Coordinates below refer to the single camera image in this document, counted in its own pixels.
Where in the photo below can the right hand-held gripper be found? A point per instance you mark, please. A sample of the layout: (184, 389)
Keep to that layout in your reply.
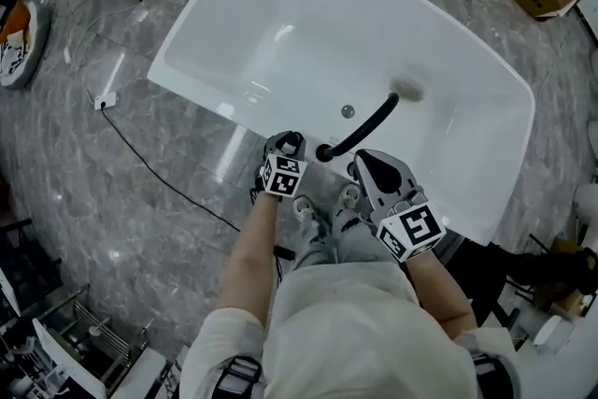
(411, 229)

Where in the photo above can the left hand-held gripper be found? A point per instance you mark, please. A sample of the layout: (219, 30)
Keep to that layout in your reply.
(280, 177)

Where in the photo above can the person's right forearm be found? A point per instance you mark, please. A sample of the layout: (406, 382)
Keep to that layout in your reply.
(439, 294)

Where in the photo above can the person's left forearm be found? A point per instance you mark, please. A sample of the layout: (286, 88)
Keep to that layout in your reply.
(247, 257)

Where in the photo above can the black curved faucet spout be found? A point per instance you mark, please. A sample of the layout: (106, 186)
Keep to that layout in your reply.
(369, 126)

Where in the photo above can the white bathtub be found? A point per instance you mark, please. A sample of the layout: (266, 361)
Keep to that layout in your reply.
(327, 28)

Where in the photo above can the white sneaker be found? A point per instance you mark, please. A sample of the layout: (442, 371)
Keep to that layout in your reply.
(304, 206)
(348, 195)

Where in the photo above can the round chrome overflow cap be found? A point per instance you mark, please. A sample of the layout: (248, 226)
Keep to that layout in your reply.
(347, 110)

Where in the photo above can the person's grey jeans legs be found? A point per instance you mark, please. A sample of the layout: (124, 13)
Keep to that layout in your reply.
(327, 243)

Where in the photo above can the person's white shirt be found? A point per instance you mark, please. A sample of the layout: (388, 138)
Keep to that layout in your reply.
(355, 332)

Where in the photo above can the black chair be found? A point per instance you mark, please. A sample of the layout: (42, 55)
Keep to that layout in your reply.
(528, 266)

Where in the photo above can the white power strip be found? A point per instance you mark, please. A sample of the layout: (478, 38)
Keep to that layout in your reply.
(105, 101)

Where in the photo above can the white round cushion bed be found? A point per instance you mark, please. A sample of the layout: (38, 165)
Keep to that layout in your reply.
(25, 47)

